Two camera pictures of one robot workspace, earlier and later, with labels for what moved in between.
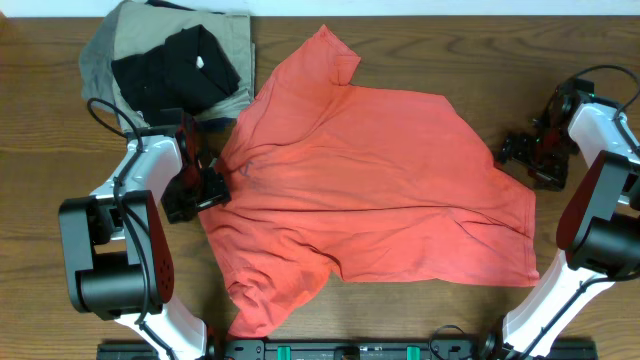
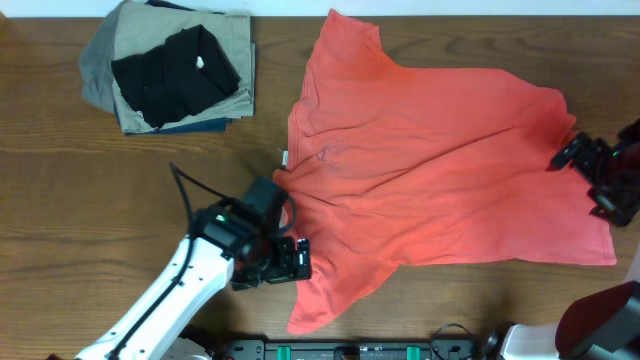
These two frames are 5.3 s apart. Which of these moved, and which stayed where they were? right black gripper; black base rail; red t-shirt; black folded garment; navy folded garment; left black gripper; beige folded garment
Moved: left black gripper; red t-shirt; right black gripper
Stayed: beige folded garment; black folded garment; black base rail; navy folded garment
